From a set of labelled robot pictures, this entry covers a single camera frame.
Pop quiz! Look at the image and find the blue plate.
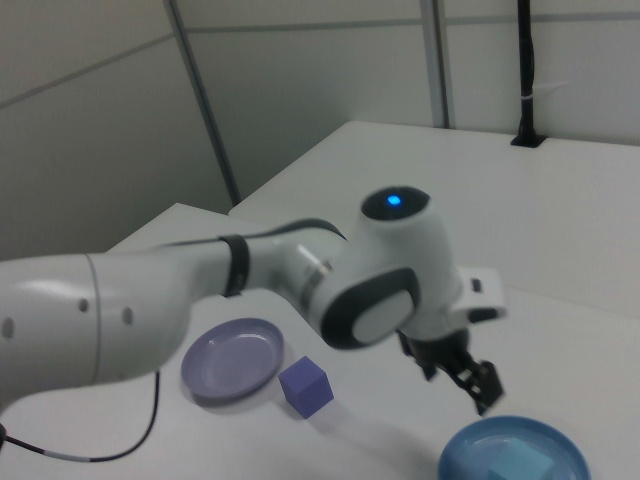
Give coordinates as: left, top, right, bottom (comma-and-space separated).
438, 414, 592, 480

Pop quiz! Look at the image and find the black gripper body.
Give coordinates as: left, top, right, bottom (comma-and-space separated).
397, 322, 475, 375

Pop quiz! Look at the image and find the grey partition post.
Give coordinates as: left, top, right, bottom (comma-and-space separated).
422, 0, 455, 129
166, 0, 242, 207

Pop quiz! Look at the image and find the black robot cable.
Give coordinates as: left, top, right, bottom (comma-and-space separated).
0, 372, 162, 464

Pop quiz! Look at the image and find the light blue cube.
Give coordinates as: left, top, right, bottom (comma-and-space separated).
486, 439, 557, 480

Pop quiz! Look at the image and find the purple plate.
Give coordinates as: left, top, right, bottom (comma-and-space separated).
180, 317, 286, 404

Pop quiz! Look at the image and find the purple cube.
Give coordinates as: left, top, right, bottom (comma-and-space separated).
278, 356, 335, 419

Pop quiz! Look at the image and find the black pole with clamp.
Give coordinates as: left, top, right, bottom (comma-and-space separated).
509, 0, 547, 149

